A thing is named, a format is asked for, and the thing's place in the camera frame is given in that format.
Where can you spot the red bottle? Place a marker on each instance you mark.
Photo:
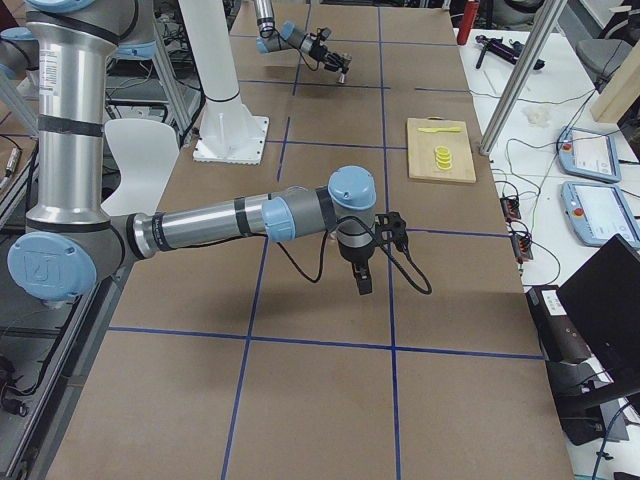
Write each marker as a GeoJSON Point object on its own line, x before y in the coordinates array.
{"type": "Point", "coordinates": [467, 22]}

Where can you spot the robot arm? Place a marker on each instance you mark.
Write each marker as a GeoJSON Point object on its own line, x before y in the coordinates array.
{"type": "Point", "coordinates": [289, 37]}
{"type": "Point", "coordinates": [100, 181]}

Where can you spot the blue teach pendant far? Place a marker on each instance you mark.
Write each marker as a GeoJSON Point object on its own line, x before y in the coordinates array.
{"type": "Point", "coordinates": [588, 154]}

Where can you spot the bamboo cutting board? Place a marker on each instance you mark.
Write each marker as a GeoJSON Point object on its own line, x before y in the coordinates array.
{"type": "Point", "coordinates": [421, 155]}

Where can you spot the blue teach pendant near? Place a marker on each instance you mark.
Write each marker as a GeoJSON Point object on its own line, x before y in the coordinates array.
{"type": "Point", "coordinates": [598, 212]}

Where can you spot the white plastic chair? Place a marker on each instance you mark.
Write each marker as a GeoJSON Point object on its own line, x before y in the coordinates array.
{"type": "Point", "coordinates": [145, 152]}

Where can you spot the black handheld tool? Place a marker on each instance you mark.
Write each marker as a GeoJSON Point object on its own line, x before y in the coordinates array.
{"type": "Point", "coordinates": [508, 52]}

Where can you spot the yellow plastic knife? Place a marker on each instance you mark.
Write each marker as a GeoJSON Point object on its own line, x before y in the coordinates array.
{"type": "Point", "coordinates": [435, 130]}

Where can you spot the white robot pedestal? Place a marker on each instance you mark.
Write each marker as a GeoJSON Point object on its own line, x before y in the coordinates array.
{"type": "Point", "coordinates": [228, 132]}

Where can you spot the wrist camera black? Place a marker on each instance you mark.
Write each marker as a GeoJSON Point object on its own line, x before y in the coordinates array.
{"type": "Point", "coordinates": [324, 34]}
{"type": "Point", "coordinates": [390, 227]}

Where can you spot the blue teach pendant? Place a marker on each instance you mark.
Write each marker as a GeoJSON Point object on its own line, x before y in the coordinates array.
{"type": "Point", "coordinates": [588, 154]}
{"type": "Point", "coordinates": [598, 212]}

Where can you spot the aluminium frame post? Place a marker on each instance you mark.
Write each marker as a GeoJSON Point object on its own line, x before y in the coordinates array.
{"type": "Point", "coordinates": [542, 28]}

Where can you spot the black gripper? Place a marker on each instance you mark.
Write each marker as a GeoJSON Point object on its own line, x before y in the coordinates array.
{"type": "Point", "coordinates": [355, 255]}
{"type": "Point", "coordinates": [322, 52]}

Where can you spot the black box on table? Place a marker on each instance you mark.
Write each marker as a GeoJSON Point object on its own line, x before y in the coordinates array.
{"type": "Point", "coordinates": [558, 335]}

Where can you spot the grey office chair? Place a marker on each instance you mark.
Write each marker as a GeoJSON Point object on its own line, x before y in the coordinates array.
{"type": "Point", "coordinates": [603, 56]}

